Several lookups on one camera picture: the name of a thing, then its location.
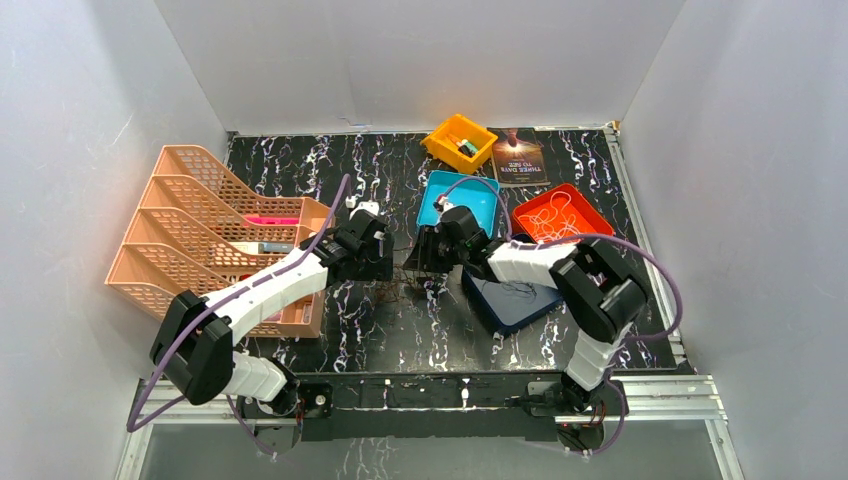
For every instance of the red pen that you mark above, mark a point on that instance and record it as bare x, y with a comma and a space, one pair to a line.
455, 140

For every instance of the peach mesh file rack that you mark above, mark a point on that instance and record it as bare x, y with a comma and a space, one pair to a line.
188, 231

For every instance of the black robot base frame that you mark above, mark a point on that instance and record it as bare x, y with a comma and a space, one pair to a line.
539, 406

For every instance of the cyan square tray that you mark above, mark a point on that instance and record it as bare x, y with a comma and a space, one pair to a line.
479, 194

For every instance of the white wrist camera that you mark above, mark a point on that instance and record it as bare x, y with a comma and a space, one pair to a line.
364, 206
442, 204

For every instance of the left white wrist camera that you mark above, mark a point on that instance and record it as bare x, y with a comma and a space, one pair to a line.
364, 206

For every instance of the peach compartment organizer tray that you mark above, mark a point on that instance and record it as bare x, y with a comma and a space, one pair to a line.
281, 295

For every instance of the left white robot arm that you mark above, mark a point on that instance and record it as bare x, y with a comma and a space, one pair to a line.
195, 345

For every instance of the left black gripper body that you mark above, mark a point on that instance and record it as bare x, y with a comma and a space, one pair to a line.
374, 263

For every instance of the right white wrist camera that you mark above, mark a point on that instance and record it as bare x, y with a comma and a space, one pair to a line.
442, 204

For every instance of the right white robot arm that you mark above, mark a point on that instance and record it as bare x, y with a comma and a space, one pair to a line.
602, 293

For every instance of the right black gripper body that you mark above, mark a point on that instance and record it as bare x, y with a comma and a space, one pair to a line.
448, 253

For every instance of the navy square tray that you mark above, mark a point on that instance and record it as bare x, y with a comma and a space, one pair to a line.
508, 307

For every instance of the orange square tray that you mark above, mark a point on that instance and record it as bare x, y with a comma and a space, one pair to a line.
559, 212

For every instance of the dark paperback book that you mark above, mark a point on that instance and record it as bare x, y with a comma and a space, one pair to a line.
518, 159

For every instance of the yellow plastic bin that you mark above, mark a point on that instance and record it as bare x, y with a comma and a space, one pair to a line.
441, 148

